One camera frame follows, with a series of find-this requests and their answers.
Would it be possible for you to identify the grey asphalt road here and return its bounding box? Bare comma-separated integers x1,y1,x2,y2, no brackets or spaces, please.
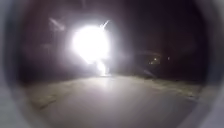
24,74,201,128

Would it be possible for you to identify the street lamp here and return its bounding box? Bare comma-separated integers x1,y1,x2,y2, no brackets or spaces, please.
71,20,112,77

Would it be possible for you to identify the pale roadside verge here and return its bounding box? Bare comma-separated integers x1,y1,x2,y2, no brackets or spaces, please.
23,79,91,109
126,75,204,99

